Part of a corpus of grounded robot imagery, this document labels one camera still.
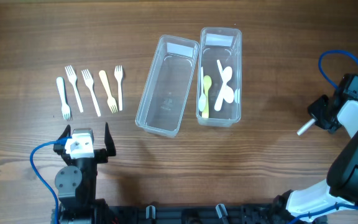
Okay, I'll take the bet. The white spoon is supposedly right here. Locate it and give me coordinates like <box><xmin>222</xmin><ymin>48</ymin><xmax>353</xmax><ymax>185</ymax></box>
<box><xmin>217</xmin><ymin>60</ymin><xmax>234</xmax><ymax>103</ymax></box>
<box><xmin>198</xmin><ymin>67</ymin><xmax>206</xmax><ymax>112</ymax></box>
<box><xmin>214</xmin><ymin>67</ymin><xmax>232</xmax><ymax>111</ymax></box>
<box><xmin>296</xmin><ymin>118</ymin><xmax>316</xmax><ymax>136</ymax></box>

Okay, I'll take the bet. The cream yellow fork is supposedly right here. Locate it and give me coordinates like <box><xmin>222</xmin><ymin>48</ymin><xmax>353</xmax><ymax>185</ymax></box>
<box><xmin>99</xmin><ymin>70</ymin><xmax>117</xmax><ymax>113</ymax></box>

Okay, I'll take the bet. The yellow spoon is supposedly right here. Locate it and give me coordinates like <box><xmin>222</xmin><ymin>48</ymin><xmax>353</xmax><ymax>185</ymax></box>
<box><xmin>202</xmin><ymin>75</ymin><xmax>212</xmax><ymax>118</ymax></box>

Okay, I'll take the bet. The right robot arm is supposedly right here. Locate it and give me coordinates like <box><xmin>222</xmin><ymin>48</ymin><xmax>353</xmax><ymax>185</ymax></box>
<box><xmin>267</xmin><ymin>74</ymin><xmax>358</xmax><ymax>223</ymax></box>

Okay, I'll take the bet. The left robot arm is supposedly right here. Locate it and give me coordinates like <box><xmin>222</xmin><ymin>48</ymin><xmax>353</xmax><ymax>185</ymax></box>
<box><xmin>51</xmin><ymin>123</ymin><xmax>119</xmax><ymax>223</ymax></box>

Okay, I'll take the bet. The clear container, left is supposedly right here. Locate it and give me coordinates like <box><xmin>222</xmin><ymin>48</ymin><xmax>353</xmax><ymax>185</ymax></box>
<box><xmin>135</xmin><ymin>35</ymin><xmax>199</xmax><ymax>138</ymax></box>

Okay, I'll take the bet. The clear container, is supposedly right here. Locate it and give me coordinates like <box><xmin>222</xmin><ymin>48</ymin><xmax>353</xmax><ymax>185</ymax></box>
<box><xmin>135</xmin><ymin>35</ymin><xmax>199</xmax><ymax>138</ymax></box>
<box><xmin>196</xmin><ymin>27</ymin><xmax>242</xmax><ymax>127</ymax></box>

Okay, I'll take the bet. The clear container, right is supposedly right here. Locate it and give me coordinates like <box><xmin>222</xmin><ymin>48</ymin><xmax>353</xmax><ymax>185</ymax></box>
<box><xmin>196</xmin><ymin>27</ymin><xmax>242</xmax><ymax>127</ymax></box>

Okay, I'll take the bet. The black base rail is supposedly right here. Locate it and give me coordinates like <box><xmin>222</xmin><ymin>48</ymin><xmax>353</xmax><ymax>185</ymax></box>
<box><xmin>58</xmin><ymin>204</ymin><xmax>295</xmax><ymax>224</ymax></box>

